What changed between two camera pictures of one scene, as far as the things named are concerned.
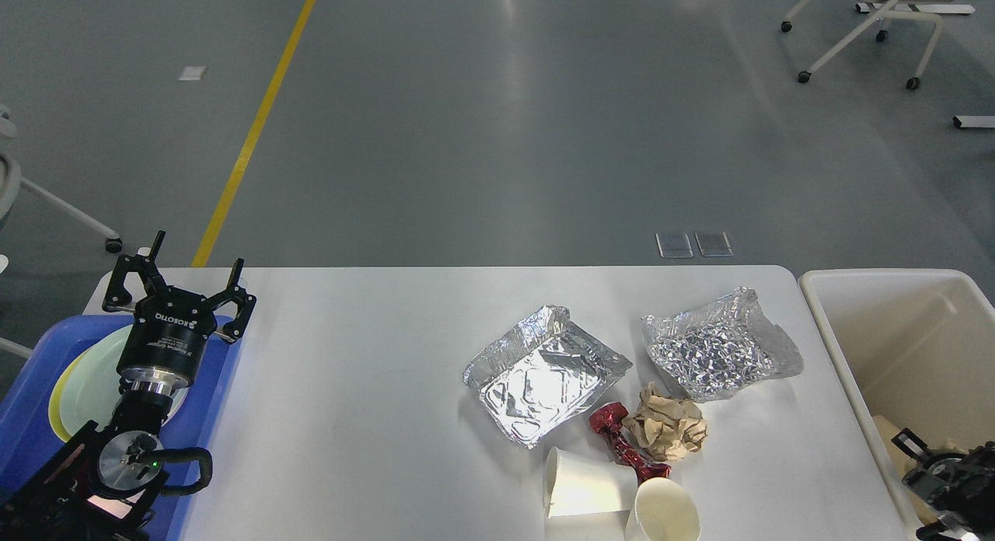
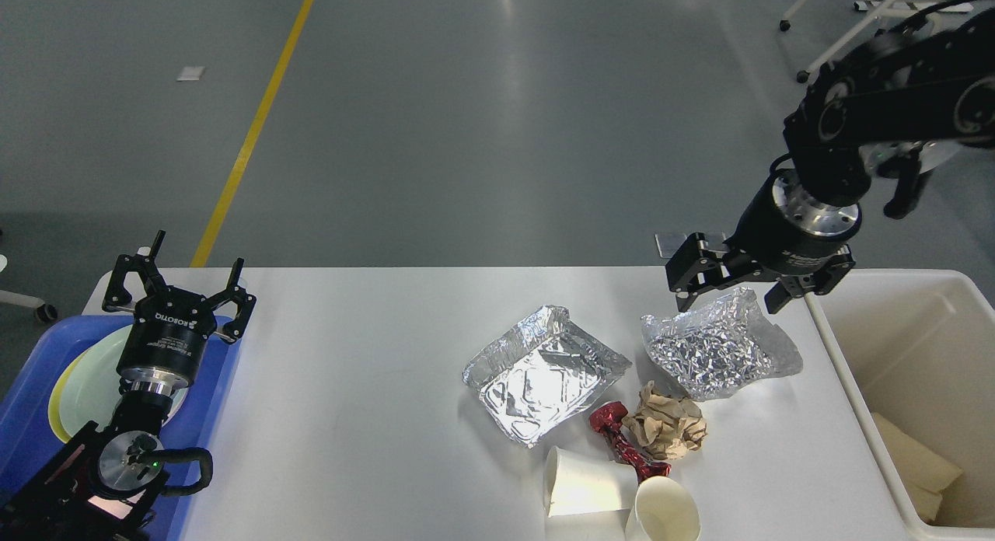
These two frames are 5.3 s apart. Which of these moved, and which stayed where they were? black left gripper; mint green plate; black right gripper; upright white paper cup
Moved: black right gripper
Stayed: mint green plate; black left gripper; upright white paper cup
